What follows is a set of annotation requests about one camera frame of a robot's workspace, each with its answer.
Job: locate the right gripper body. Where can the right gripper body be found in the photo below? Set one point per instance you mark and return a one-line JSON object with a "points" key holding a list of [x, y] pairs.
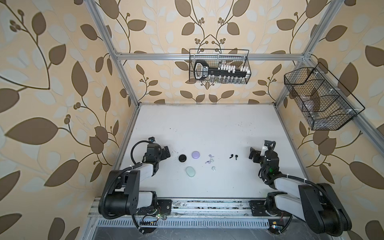
{"points": [[257, 157]]}

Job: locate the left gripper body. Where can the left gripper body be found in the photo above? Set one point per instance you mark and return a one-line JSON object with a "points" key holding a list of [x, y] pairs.
{"points": [[162, 155]]}

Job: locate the mint green charging case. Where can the mint green charging case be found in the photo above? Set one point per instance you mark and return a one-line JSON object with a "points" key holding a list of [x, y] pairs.
{"points": [[190, 172]]}

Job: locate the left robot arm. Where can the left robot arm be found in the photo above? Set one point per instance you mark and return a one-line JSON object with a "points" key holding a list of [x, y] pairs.
{"points": [[121, 195]]}

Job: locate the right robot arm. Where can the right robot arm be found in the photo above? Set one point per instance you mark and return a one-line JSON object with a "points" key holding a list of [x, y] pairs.
{"points": [[315, 204]]}

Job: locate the purple charging case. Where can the purple charging case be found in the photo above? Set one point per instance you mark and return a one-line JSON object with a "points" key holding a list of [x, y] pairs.
{"points": [[195, 155]]}

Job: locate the black tool in basket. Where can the black tool in basket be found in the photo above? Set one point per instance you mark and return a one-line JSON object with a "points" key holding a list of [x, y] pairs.
{"points": [[202, 70]]}

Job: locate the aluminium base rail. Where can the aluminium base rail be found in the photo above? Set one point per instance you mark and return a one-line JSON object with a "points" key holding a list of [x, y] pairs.
{"points": [[222, 213]]}

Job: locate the right wire basket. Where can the right wire basket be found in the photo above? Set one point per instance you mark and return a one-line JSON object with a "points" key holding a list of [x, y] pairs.
{"points": [[326, 103]]}

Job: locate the wire basket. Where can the wire basket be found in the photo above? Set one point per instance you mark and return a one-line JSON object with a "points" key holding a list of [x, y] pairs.
{"points": [[326, 103], [234, 57]]}

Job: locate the back wire basket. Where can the back wire basket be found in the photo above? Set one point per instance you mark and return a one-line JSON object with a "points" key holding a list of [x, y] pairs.
{"points": [[234, 57]]}

